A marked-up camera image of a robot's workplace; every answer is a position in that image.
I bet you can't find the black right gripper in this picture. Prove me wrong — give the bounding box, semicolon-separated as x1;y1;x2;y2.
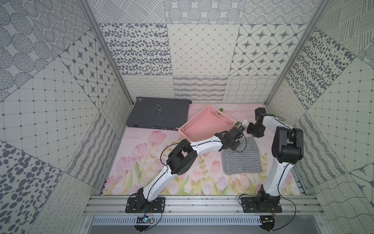
246;122;266;137

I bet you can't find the grey striped square dishcloth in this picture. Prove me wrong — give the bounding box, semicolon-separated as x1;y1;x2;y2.
222;136;263;176

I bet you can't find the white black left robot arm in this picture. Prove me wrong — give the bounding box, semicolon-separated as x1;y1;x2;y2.
135;126;244;212

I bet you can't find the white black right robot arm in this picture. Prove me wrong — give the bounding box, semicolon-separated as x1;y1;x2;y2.
247;112;304;209

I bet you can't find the green white pipe valve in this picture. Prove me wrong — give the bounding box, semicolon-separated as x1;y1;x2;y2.
235;119;249;128

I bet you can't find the pink perforated plastic basket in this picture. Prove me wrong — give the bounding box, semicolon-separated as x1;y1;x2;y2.
178;105;236;142

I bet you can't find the pink floral table mat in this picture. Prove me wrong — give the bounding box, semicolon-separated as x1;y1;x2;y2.
103;103;301;196

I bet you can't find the small green circuit board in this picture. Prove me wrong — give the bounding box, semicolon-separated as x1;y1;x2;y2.
137;215;154;224

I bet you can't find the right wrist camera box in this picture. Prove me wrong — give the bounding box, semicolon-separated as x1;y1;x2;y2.
255;107;266;118

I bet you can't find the black right base cable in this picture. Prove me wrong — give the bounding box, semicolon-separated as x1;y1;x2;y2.
262;192;297;232

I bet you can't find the dark grey network switch box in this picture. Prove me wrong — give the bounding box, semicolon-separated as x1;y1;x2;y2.
126;97;192;131

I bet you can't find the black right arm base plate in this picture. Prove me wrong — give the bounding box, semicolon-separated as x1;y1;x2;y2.
240;196;282;213

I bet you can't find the aluminium front rail frame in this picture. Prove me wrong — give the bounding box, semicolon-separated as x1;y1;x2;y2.
77;196;331;234

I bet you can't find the black round connector under rail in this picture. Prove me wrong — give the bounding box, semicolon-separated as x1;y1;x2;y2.
260;216;275;232

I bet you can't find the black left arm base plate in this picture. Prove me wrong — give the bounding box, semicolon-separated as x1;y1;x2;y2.
125;197;166;214

